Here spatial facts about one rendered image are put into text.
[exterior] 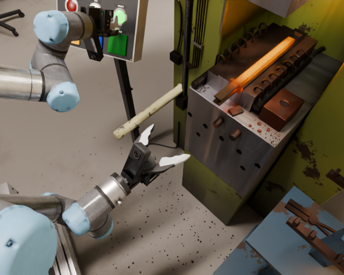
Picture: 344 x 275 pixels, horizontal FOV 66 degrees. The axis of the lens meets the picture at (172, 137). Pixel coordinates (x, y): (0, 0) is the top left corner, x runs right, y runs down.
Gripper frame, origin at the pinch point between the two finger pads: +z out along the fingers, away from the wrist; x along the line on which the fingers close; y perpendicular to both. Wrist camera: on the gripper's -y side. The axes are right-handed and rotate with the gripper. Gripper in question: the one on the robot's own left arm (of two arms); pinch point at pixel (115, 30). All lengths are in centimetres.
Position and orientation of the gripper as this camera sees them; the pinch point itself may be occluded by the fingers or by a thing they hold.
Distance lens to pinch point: 104.4
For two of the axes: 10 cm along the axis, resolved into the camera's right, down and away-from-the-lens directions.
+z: 3.0, -4.0, 8.7
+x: -9.4, -2.9, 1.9
